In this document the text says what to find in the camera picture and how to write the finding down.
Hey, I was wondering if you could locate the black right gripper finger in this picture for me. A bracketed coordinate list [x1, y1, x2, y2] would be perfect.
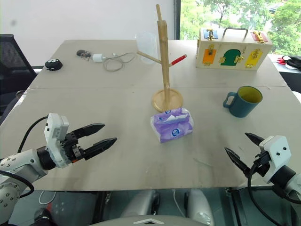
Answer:
[245, 132, 267, 148]
[224, 147, 251, 178]

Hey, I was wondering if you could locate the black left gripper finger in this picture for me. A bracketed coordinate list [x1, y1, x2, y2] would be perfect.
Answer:
[82, 137, 118, 161]
[66, 123, 106, 145]

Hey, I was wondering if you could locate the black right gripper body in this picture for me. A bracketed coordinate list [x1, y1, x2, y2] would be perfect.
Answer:
[246, 150, 274, 179]

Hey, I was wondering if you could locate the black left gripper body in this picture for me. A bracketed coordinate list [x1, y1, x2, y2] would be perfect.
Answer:
[60, 134, 87, 164]

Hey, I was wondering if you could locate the teal mug yellow inside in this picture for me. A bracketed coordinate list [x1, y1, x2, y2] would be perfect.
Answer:
[222, 86, 263, 118]

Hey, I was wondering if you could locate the wooden mug tree stand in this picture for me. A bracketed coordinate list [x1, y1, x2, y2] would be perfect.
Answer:
[137, 4, 189, 113]

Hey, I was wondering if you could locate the silver robot leg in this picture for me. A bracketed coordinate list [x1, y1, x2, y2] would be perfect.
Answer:
[119, 189, 161, 220]
[187, 188, 215, 226]

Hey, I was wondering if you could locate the purple tissue pack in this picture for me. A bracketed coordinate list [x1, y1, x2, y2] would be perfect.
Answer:
[150, 107, 195, 144]

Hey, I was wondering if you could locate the black computer mouse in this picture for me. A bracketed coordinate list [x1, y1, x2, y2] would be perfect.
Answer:
[45, 58, 63, 71]

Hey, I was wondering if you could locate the silver robot torso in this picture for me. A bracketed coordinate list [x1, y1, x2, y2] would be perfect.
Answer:
[90, 213, 212, 226]

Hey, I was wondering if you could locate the wooden lock box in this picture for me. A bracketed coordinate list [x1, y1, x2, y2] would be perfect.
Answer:
[195, 27, 273, 71]

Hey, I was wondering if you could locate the clear plastic container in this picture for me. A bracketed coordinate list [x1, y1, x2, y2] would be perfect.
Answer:
[135, 32, 158, 65]

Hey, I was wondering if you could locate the black mesh office chair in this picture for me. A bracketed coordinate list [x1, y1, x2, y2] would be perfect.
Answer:
[0, 34, 38, 118]

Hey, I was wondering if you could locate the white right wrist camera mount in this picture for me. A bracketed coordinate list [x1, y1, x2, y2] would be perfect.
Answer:
[258, 135, 292, 184]

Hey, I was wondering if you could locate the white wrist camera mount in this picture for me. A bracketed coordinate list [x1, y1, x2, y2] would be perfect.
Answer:
[258, 135, 292, 184]
[44, 113, 71, 169]

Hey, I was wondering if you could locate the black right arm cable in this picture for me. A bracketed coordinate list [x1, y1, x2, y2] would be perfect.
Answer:
[246, 161, 284, 226]

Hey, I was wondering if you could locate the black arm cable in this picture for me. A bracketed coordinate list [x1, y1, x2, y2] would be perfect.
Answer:
[246, 161, 284, 226]
[0, 116, 50, 199]

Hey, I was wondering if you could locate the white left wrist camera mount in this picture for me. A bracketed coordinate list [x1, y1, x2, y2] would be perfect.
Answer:
[44, 113, 71, 169]

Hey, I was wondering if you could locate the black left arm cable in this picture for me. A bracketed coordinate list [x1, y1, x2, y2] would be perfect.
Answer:
[0, 116, 50, 199]

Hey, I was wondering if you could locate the thin white floor cable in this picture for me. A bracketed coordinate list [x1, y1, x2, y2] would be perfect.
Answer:
[172, 189, 187, 218]
[38, 190, 56, 205]

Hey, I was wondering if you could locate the white charger cable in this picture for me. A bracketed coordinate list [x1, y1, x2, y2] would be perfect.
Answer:
[103, 52, 137, 72]

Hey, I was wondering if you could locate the small dark keychain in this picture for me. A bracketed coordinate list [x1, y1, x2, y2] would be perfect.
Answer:
[76, 49, 92, 59]

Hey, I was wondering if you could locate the black window frame post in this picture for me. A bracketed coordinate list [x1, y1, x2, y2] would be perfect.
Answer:
[174, 0, 182, 40]

